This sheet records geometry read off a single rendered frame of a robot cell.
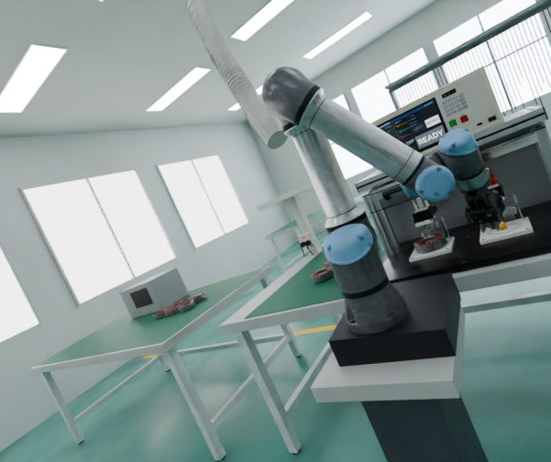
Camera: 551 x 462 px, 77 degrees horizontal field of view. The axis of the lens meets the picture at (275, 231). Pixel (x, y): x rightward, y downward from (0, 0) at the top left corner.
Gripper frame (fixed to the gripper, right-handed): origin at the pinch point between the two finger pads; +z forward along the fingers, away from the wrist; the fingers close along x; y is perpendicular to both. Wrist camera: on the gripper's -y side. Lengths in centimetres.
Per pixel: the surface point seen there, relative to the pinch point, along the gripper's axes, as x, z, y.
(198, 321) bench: -154, 23, 25
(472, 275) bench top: -7.2, 8.0, 12.2
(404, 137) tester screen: -28, -10, -43
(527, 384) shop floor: -9, 98, 11
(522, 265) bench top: 5.2, 7.6, 9.9
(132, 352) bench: -179, 9, 52
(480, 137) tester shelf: -3.4, -2.1, -38.7
